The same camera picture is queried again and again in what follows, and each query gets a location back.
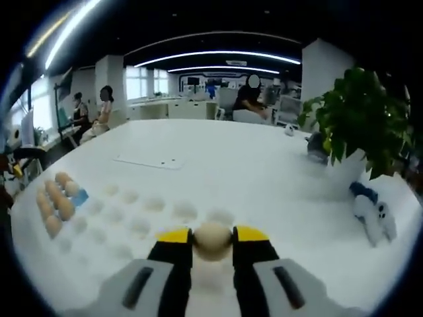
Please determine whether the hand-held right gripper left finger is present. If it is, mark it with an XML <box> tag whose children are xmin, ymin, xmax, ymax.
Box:
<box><xmin>64</xmin><ymin>227</ymin><xmax>194</xmax><ymax>317</ymax></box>

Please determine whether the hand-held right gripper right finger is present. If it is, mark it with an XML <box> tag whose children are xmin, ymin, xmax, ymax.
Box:
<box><xmin>232</xmin><ymin>225</ymin><xmax>361</xmax><ymax>317</ymax></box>

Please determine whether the brown hen egg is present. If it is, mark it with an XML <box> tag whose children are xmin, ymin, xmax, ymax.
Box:
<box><xmin>192</xmin><ymin>223</ymin><xmax>232</xmax><ymax>263</ymax></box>

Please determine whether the group of brown eggs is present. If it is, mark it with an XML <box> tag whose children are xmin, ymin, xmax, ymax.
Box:
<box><xmin>35</xmin><ymin>171</ymin><xmax>81</xmax><ymax>239</ymax></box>

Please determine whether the blue egg tray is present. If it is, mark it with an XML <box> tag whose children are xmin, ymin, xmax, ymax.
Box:
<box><xmin>49</xmin><ymin>188</ymin><xmax>90</xmax><ymax>221</ymax></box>

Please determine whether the white foam tray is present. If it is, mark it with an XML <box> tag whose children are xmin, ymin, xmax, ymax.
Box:
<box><xmin>58</xmin><ymin>183</ymin><xmax>241</xmax><ymax>275</ymax></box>

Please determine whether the computer monitor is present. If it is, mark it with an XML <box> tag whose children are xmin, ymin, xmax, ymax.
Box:
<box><xmin>20</xmin><ymin>110</ymin><xmax>36</xmax><ymax>148</ymax></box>

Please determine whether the black screen on stand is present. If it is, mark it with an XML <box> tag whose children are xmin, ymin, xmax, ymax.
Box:
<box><xmin>52</xmin><ymin>67</ymin><xmax>75</xmax><ymax>139</ymax></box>

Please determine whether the white square pillar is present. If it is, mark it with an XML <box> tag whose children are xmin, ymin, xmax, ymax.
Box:
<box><xmin>95</xmin><ymin>54</ymin><xmax>128</xmax><ymax>122</ymax></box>
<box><xmin>301</xmin><ymin>38</ymin><xmax>356</xmax><ymax>106</ymax></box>

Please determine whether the ceiling light strip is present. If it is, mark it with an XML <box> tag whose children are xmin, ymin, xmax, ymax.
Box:
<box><xmin>134</xmin><ymin>50</ymin><xmax>302</xmax><ymax>67</ymax></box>
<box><xmin>44</xmin><ymin>0</ymin><xmax>102</xmax><ymax>70</ymax></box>
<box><xmin>167</xmin><ymin>65</ymin><xmax>281</xmax><ymax>75</ymax></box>

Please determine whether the blue white plush toy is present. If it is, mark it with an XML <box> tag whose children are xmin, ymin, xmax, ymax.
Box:
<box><xmin>348</xmin><ymin>180</ymin><xmax>397</xmax><ymax>247</ymax></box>

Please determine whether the white low cabinet row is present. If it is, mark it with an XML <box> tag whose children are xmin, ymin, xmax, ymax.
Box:
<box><xmin>127</xmin><ymin>100</ymin><xmax>219</xmax><ymax>122</ymax></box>

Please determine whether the white mesh office chair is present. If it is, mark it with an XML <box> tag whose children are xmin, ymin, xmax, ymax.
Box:
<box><xmin>277</xmin><ymin>95</ymin><xmax>303</xmax><ymax>125</ymax></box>
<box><xmin>216</xmin><ymin>88</ymin><xmax>236</xmax><ymax>120</ymax></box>

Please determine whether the green potted plant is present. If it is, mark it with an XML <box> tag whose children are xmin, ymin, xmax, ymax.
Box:
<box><xmin>297</xmin><ymin>65</ymin><xmax>416</xmax><ymax>199</ymax></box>

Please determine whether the blue framed wall display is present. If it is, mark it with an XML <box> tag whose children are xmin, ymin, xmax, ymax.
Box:
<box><xmin>178</xmin><ymin>71</ymin><xmax>249</xmax><ymax>98</ymax></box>

